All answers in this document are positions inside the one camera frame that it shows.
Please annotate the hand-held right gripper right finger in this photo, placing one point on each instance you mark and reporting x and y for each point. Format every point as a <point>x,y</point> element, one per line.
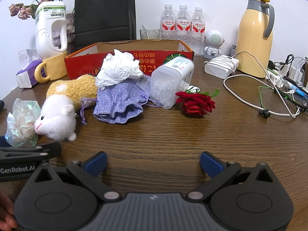
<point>211,163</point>

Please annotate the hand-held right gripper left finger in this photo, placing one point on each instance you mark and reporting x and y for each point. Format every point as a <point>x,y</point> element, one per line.
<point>96,163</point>

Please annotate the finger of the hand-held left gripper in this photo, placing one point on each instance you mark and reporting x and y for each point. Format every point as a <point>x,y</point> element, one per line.
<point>36,150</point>
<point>3,141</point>

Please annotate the iridescent plastic wrap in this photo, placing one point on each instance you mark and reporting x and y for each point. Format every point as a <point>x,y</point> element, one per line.
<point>20,125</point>

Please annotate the yellow white plush hamster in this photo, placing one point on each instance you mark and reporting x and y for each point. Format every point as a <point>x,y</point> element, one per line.
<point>57,122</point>

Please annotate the red fabric rose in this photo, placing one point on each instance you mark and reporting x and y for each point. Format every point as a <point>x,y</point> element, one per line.
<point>195,104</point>

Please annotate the purple knitted pouch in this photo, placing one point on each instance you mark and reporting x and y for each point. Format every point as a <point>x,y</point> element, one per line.
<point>115,101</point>

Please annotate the clear jar with white beads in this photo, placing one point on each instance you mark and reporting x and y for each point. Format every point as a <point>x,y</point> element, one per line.
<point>166,84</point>

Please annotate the red cardboard box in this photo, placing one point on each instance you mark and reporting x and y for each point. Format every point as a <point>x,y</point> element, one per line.
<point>79,65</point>

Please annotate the white tissue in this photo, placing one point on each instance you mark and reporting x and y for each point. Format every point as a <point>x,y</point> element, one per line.
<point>118,69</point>

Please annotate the person's left hand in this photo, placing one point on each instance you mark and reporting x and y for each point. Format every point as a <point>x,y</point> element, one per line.
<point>6,211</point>

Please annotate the purple tissue pack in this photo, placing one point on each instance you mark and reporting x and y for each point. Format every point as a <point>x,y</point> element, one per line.
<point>25,77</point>

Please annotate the yellow mug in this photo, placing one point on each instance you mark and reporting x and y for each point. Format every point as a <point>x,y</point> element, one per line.
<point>56,67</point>

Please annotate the green black pen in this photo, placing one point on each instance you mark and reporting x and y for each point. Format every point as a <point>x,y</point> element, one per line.
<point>287,97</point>

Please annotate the white power strip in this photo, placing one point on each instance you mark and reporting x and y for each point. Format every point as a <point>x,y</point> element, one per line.
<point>274,78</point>

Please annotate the blue pen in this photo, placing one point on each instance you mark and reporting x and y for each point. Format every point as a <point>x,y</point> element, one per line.
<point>299,91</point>

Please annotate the white detergent bottle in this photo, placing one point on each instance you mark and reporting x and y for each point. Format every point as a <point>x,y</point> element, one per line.
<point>47,36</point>

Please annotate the small grey box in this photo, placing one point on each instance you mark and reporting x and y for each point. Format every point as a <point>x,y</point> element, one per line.
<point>234,50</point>

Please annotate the white charger plug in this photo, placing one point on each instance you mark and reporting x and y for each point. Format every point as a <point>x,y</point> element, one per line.
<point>294,73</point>

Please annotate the white robot speaker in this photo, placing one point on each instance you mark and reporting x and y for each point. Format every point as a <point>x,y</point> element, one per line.
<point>214,39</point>

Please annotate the grey fuzzy vase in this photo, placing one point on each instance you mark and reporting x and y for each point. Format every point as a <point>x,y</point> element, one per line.
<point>71,28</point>

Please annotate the yellow thermos jug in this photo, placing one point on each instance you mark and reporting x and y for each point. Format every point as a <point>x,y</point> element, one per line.
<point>252,41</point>

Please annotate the glass cup with straw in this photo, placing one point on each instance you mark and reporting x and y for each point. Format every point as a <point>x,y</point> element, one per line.
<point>150,35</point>

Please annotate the black paper bag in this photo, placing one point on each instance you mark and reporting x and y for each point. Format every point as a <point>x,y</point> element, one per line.
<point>103,16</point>

